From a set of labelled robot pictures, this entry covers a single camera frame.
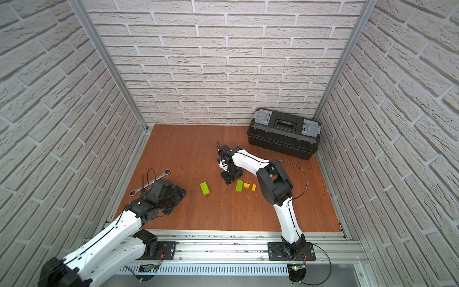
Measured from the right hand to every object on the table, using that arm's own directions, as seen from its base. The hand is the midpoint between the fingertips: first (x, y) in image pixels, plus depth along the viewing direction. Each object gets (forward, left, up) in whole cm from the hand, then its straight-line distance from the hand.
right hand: (234, 179), depth 95 cm
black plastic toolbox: (+17, -30, +16) cm, 38 cm away
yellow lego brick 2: (-6, -10, 0) cm, 12 cm away
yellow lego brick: (-4, -6, +1) cm, 8 cm away
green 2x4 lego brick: (-6, +15, +2) cm, 16 cm away
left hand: (-9, +24, +7) cm, 27 cm away
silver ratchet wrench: (-5, +53, +1) cm, 53 cm away
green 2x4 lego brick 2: (-4, -3, 0) cm, 5 cm away
